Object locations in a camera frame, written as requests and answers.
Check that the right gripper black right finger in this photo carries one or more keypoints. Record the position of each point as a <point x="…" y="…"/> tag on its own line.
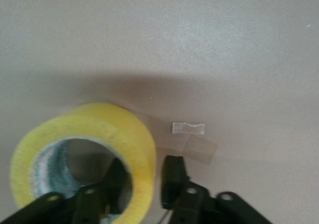
<point x="174" y="176"/>

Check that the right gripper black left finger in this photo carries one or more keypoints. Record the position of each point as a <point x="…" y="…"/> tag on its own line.
<point x="87" y="204"/>

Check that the yellow packing tape roll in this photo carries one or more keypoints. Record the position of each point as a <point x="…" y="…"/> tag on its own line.
<point x="112" y="124"/>

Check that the clear tape patch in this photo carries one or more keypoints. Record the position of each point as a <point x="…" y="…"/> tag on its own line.
<point x="200" y="150"/>

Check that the white tape strip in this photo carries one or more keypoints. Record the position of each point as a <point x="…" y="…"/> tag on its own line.
<point x="188" y="128"/>

